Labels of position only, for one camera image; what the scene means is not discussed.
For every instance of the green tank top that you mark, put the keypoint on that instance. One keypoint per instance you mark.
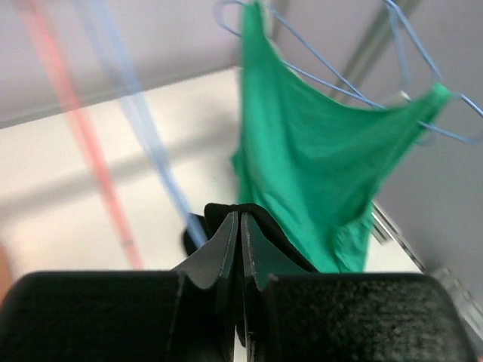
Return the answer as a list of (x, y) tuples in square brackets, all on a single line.
[(315, 164)]

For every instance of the pink wire hanger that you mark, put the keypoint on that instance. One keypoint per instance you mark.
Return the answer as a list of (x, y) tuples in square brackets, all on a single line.
[(46, 47)]

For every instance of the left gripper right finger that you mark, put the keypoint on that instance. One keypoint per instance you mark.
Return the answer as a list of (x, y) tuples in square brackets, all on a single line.
[(263, 264)]

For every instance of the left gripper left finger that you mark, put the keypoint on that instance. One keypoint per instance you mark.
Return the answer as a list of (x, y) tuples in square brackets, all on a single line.
[(211, 266)]

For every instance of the blue hanger with green top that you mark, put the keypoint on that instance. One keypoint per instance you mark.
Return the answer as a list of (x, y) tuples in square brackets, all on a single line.
[(396, 19)]

